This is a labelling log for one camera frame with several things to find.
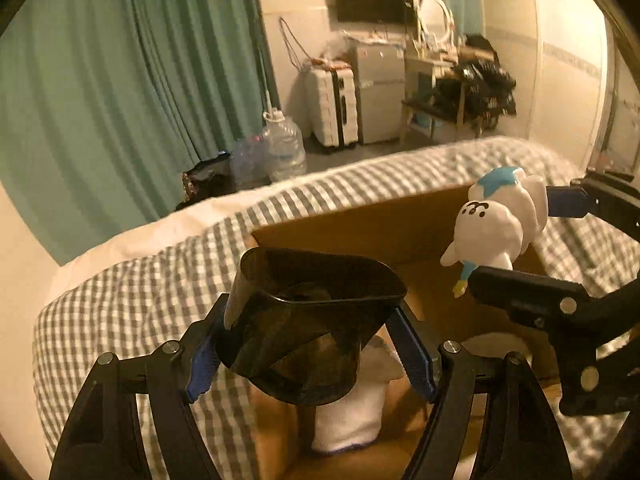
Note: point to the dark bag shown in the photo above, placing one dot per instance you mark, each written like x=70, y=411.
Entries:
x=205, y=182

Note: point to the dark translucent plastic cup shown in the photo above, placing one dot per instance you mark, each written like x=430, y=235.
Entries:
x=300, y=325

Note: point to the cardboard box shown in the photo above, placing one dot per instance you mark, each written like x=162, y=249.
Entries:
x=350, y=225

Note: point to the clear plastic bottle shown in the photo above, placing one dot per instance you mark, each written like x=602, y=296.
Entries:
x=247, y=160

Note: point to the white folded cloth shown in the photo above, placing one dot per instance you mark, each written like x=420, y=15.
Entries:
x=350, y=417

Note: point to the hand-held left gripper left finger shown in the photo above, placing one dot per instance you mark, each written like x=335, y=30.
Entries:
x=201, y=366

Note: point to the white oval mirror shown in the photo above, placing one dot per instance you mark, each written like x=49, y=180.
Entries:
x=434, y=15

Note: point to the silver mini fridge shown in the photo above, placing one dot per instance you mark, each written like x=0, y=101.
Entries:
x=380, y=95

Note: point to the white wardrobe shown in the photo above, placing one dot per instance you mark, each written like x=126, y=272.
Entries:
x=545, y=60

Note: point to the white bed sheet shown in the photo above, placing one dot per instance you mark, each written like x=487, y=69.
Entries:
x=150, y=235

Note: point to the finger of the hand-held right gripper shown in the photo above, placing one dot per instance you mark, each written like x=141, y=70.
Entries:
x=520, y=290
x=567, y=201

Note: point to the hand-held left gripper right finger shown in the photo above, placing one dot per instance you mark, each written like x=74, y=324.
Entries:
x=416, y=355

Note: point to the white dressing table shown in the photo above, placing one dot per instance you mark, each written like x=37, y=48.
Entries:
x=417, y=75

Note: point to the black wall television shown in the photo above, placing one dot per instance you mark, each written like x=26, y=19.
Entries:
x=372, y=0

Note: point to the white suitcase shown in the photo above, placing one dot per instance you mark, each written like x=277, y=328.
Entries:
x=330, y=105

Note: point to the large clear water jug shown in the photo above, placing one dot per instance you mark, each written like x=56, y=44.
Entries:
x=286, y=147

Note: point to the grey checkered blanket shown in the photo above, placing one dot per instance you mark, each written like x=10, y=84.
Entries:
x=150, y=300

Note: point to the white and blue plush toy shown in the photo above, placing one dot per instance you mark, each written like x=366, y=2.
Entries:
x=495, y=222

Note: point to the pile of black clothes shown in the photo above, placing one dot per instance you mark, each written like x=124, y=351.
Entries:
x=480, y=85

